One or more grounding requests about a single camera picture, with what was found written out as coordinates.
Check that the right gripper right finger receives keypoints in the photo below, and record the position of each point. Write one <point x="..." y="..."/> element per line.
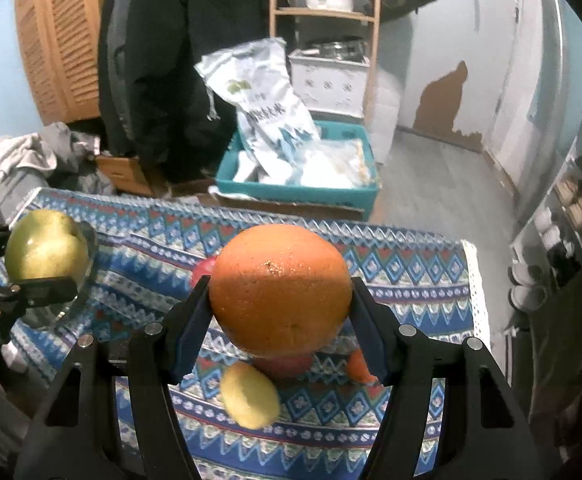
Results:
<point x="484" y="434"/>

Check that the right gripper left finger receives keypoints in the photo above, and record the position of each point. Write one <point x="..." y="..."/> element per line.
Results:
<point x="75" y="432"/>

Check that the large orange front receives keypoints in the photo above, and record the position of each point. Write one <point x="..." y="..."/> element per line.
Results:
<point x="357" y="369"/>

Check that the large orange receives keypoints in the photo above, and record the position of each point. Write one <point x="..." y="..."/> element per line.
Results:
<point x="280" y="290"/>
<point x="357" y="369"/>

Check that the yellow mango front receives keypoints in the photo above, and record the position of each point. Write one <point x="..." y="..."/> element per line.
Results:
<point x="249" y="397"/>

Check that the dark red apple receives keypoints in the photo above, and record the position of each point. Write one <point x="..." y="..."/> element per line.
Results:
<point x="285" y="367"/>

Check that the dark glass fruit plate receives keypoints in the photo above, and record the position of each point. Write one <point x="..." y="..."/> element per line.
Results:
<point x="53" y="316"/>

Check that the pile of grey clothes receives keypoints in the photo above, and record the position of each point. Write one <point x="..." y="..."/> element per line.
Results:
<point x="54" y="157"/>

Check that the patterned blue tablecloth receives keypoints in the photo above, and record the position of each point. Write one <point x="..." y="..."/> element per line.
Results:
<point x="327" y="424"/>

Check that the wooden drawer box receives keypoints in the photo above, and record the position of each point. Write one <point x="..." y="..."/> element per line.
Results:
<point x="129" y="175"/>

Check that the shoe rack with shoes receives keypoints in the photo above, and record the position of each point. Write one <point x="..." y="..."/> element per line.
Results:
<point x="547" y="253"/>

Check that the wooden louvered wardrobe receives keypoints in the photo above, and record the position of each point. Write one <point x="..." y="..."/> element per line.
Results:
<point x="59" y="49"/>

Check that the black hanging coat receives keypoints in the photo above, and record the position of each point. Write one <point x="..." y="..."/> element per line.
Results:
<point x="153" y="102"/>

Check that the white rice bag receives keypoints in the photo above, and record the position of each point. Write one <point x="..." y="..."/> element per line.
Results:
<point x="273" y="122"/>

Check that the teal plastic crate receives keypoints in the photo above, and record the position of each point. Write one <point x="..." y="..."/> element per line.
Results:
<point x="239" y="174"/>

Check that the white door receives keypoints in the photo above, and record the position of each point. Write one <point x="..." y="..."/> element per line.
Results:
<point x="521" y="150"/>

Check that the clear plastic bag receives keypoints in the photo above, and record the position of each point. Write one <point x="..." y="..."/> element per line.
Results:
<point x="337" y="164"/>

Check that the white patterned storage box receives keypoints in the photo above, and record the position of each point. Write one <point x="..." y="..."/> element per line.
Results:
<point x="330" y="86"/>

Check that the wooden shelf rack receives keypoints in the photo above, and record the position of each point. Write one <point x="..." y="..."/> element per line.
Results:
<point x="347" y="36"/>

